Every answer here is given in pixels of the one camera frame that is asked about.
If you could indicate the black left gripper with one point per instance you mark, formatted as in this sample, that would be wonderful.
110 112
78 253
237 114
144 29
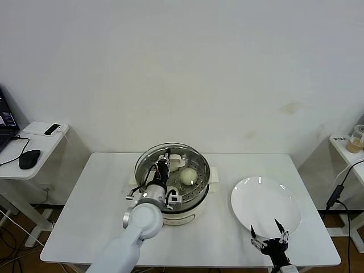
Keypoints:
162 173

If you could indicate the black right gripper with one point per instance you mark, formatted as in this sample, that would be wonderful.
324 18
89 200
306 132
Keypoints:
274 251

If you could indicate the round glass pot lid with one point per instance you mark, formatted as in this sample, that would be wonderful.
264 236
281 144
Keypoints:
196 167

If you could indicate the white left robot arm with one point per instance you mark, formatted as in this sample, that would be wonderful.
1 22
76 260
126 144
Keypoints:
142 220

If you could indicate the perforated steel steamer basket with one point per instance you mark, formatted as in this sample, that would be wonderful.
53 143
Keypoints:
196 202

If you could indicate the round white plate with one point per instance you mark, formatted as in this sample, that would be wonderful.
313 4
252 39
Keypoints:
264 207

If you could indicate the white side table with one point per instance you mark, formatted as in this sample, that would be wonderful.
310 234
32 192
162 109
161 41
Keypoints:
345 155

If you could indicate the small black white device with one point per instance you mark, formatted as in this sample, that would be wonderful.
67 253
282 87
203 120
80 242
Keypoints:
53 129

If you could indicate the white side desk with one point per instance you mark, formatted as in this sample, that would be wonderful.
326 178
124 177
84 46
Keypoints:
48 150

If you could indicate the clear plastic drink cup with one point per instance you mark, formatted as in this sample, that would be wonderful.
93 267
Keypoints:
355 145

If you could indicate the flat white box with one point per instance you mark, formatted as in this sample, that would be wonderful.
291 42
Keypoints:
35 128

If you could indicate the black computer mouse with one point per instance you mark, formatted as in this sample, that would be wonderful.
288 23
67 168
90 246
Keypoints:
29 158

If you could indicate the black laptop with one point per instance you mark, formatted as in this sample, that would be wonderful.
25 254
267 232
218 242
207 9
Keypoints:
5 122

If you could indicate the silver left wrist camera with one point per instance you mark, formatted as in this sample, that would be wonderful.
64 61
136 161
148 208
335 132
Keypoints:
174 199

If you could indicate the white wall socket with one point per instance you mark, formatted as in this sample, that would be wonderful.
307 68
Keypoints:
47 188

